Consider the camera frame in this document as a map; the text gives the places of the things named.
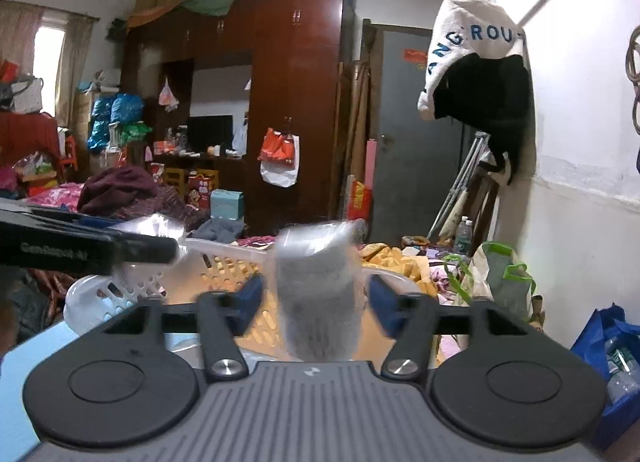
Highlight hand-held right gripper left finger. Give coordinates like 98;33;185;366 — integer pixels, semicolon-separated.
101;274;266;384

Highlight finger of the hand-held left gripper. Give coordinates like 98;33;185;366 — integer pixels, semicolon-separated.
75;212;132;231
112;233;180;265

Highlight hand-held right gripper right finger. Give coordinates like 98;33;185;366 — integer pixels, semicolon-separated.
367;274;526;379

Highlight clear plastic bag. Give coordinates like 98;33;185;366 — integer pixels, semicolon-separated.
116;213;189;245

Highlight white plastic laundry basket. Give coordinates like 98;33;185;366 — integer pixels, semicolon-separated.
64;237;437;359

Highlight maroon cloth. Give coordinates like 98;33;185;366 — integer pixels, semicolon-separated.
77;165;162;218

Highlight dark striped cloth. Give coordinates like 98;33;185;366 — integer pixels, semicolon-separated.
116;186;212;233

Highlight yellow floral blanket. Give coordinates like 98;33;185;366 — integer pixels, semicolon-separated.
165;241;442;337

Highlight pink floral bedsheet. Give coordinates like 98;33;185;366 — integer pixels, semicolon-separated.
24;181;87;213

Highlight grey blue cloth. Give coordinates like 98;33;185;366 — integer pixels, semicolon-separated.
187;218;247;243

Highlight red gift box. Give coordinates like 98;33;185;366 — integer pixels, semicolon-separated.
187;169;221;215

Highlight teal box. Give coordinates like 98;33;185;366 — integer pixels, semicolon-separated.
209;189;246;221

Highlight green plastic bag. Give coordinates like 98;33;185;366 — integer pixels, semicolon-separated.
120;122;154;145

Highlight blue plastic bags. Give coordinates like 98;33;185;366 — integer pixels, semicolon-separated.
87;94;146;153

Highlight red paper bag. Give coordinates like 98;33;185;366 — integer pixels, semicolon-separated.
348;180;374;221

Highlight green and white tote bag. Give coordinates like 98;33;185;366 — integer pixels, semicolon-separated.
442;240;539;323

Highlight black television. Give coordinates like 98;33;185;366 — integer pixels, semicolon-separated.
187;114;235;153

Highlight grey door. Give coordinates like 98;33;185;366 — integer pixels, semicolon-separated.
369;23;482;243

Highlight pink plastic bag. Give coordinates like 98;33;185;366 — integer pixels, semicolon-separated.
158;76;180;113

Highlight pink roll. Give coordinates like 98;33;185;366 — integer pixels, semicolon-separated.
363;139;381;189

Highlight white and orange plastic bag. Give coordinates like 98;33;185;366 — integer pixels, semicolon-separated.
257;128;301;189

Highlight metal crutches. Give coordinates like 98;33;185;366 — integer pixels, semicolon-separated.
426;131;494;243

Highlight beige curtain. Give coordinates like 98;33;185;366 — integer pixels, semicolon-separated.
0;0;97;133

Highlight leaning wooden boards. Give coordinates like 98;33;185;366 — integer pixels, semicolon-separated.
344;60;374;203

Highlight brown wooden wardrobe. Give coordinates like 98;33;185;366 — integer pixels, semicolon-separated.
122;0;359;239

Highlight blue shopping bag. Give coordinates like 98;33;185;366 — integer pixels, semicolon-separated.
569;304;640;449

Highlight orange bedding bundle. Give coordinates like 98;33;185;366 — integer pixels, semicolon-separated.
127;0;187;30

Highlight black hanging garment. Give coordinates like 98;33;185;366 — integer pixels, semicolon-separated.
433;54;537;187

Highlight white garment with blue letters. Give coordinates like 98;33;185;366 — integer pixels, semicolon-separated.
417;0;532;123

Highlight coiled rope rings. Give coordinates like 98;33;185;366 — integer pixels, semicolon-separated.
624;24;640;136

